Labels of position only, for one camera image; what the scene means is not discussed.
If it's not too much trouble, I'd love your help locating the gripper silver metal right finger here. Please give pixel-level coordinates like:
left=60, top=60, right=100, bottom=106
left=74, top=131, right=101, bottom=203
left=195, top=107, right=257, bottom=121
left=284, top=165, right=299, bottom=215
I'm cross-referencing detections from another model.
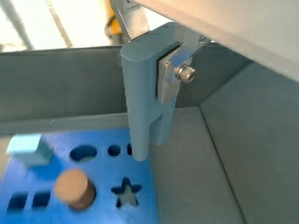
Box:
left=156, top=28, right=211, bottom=104

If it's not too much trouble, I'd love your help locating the brown cylinder peg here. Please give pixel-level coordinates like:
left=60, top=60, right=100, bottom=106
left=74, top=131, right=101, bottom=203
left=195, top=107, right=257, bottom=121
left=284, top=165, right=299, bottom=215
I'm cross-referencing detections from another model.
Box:
left=53, top=169, right=96, bottom=210

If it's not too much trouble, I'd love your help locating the light blue rectangular block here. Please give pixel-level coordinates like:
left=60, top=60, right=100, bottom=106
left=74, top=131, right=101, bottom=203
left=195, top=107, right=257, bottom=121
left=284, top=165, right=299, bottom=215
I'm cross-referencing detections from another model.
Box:
left=5, top=134, right=53, bottom=166

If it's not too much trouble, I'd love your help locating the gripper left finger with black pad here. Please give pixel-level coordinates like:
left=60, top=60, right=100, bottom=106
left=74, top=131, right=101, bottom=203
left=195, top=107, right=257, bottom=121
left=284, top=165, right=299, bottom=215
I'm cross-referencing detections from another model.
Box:
left=111, top=0, right=149, bottom=41

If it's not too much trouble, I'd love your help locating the light blue square-circle object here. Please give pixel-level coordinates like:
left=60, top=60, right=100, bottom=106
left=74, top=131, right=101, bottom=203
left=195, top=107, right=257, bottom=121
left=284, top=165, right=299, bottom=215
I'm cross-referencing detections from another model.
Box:
left=120, top=22, right=179, bottom=161

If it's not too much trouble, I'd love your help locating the blue foam shape board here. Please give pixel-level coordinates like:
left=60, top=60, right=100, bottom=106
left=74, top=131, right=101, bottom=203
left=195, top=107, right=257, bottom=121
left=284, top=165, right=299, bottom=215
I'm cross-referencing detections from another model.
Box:
left=0, top=128, right=159, bottom=224

